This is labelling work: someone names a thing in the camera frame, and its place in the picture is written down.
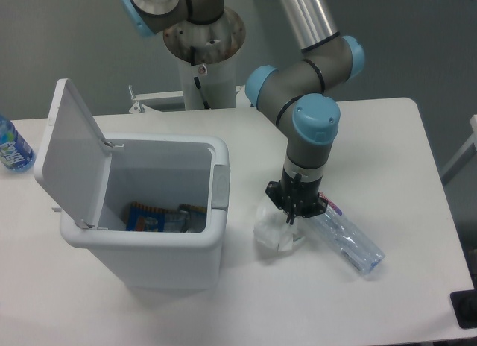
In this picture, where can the white metal base frame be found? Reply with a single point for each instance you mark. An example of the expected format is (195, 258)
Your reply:
(174, 101)

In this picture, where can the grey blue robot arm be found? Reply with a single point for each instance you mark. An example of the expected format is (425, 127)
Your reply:
(293, 99)

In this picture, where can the crushed clear plastic bottle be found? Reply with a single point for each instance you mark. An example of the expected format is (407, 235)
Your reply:
(345, 238)

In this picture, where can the blue labelled water bottle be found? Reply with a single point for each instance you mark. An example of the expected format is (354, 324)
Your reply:
(16, 154)

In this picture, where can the white furniture leg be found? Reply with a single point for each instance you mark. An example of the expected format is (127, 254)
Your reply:
(461, 157)

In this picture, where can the silver snack wrapper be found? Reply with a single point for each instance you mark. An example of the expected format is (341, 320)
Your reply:
(187, 219)

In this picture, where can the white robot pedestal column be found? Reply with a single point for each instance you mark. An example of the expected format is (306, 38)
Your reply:
(206, 58)

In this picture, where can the black table corner clamp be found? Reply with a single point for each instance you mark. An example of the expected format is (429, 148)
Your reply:
(464, 305)

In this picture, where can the white paper wrapper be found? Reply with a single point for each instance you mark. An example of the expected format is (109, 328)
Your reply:
(272, 231)

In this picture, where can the blue orange snack packet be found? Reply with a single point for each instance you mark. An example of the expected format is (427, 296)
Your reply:
(143, 218)

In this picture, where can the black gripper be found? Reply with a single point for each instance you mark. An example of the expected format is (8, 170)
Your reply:
(296, 197)

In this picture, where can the white plastic trash can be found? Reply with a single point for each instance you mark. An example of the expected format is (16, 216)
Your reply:
(165, 171)

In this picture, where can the white trash can lid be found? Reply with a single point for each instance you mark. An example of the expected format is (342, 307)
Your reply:
(74, 162)

